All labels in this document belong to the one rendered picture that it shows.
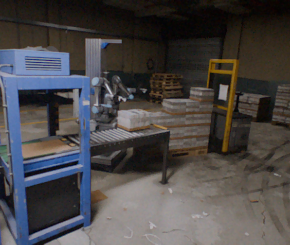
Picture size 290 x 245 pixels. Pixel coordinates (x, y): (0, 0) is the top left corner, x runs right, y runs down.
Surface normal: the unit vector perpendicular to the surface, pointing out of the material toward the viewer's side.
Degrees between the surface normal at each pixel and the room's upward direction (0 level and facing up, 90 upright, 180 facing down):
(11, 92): 90
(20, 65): 90
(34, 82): 90
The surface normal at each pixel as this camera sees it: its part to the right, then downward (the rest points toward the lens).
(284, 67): -0.75, 0.12
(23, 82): 0.66, 0.21
